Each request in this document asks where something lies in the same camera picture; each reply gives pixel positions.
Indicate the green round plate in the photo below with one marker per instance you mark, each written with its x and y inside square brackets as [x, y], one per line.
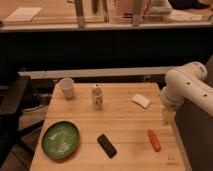
[60, 140]

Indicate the white sponge block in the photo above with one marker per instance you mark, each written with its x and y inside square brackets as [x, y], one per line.
[141, 100]

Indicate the white paper cup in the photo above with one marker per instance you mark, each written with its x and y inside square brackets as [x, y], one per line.
[67, 87]

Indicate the white paper sheet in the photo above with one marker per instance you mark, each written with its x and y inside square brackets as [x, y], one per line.
[23, 14]

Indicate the small white bottle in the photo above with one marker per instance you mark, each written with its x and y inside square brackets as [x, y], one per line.
[97, 97]

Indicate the black chair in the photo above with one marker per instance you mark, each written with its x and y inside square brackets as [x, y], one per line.
[10, 112]

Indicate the metal frame post left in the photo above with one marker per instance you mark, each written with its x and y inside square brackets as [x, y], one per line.
[79, 13]

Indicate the metal frame post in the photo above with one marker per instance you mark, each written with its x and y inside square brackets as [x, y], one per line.
[79, 13]
[136, 19]

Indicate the orange carrot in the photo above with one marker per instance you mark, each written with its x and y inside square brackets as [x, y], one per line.
[154, 140]

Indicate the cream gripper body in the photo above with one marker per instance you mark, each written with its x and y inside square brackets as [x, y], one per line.
[168, 116]

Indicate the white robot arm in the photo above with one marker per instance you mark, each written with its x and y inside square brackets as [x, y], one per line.
[186, 82]

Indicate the black rectangular phone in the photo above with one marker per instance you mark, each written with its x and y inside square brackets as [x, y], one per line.
[107, 146]

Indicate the metal frame post right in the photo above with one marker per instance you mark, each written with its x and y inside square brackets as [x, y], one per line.
[136, 19]

